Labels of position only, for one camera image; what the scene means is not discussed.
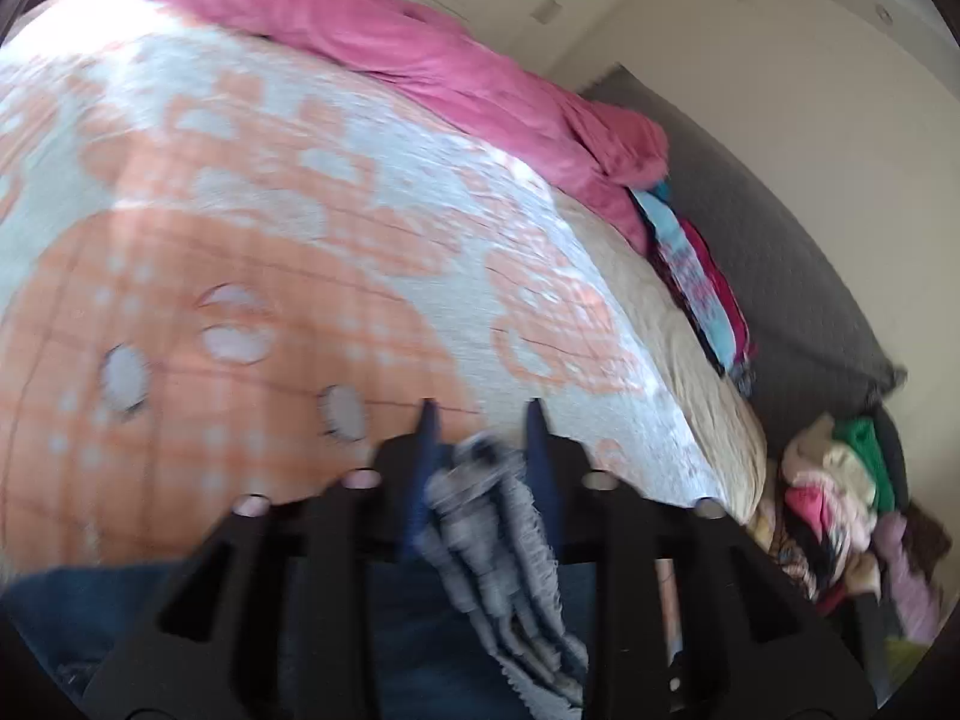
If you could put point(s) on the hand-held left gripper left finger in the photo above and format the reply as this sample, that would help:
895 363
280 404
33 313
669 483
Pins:
422 472

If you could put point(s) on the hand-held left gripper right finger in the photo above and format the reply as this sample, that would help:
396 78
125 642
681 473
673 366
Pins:
541 472

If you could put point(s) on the blue denim pants lace hem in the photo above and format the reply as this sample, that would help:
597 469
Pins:
487 532

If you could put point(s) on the floral patterned cloth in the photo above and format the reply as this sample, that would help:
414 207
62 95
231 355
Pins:
690 270

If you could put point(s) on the pile of colourful clothes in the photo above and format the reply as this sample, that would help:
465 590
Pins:
840 495

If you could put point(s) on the grey padded headboard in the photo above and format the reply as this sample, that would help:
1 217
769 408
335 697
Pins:
787 255

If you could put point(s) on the orange white patterned bedcover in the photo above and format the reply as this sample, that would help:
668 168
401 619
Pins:
225 165

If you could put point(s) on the pink duvet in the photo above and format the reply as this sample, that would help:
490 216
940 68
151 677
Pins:
420 52

